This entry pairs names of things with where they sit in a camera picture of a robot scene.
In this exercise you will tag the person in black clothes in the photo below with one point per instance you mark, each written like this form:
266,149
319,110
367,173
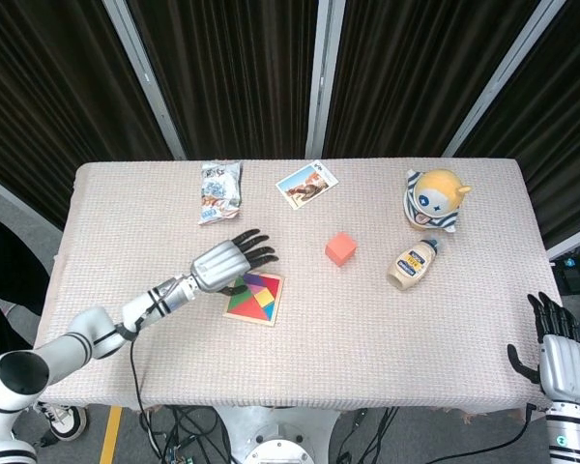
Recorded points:
9,270

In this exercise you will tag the large orange-red triangle piece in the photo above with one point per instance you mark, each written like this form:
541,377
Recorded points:
249,311

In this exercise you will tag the green triangle tangram piece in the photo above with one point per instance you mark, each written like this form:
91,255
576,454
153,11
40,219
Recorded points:
234,302

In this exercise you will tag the white frame post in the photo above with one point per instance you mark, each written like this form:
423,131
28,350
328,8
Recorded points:
323,77
500,77
145,79

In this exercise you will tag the red triangle tangram piece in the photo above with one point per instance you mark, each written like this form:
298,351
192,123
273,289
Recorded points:
273,285

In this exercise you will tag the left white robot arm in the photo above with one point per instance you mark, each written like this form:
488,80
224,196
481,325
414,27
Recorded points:
77,343

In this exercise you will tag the orange cube block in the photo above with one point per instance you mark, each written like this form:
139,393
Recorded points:
340,249

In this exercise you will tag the grey metal bar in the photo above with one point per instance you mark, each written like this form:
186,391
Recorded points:
575,247

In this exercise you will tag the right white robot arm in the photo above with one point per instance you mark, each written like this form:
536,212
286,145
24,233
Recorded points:
570,432

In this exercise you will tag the beige waffle tablecloth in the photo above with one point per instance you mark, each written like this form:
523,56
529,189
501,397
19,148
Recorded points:
319,357

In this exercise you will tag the silver snack bag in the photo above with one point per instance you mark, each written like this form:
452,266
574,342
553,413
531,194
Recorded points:
220,193

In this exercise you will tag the black electronics equipment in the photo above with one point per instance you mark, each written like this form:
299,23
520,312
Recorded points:
572,275

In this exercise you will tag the purple parallelogram tangram piece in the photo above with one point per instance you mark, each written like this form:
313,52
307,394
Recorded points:
254,279

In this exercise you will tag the pink triangle tangram piece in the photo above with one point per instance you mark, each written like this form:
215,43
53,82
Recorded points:
259,289

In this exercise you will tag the dark pleated curtain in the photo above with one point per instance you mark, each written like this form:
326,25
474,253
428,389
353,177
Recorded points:
560,121
415,72
232,72
43,96

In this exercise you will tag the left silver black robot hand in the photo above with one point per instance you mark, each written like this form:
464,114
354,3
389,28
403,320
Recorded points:
220,266

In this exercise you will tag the photo postcard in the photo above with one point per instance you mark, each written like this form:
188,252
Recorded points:
307,184

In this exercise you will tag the mayonnaise squeeze bottle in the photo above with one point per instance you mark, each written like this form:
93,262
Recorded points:
411,266

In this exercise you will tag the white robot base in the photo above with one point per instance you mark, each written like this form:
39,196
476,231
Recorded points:
275,435

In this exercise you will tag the yellow striped plush toy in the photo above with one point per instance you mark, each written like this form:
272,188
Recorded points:
435,198

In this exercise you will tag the blue triangle puzzle piece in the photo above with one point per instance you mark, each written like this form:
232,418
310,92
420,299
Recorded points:
269,312

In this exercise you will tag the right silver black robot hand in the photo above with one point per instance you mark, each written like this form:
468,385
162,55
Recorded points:
565,369

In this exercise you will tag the white black sneaker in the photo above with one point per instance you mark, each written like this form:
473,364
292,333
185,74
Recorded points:
63,420

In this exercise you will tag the wooden tangram tray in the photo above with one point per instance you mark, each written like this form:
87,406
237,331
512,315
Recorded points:
251,323

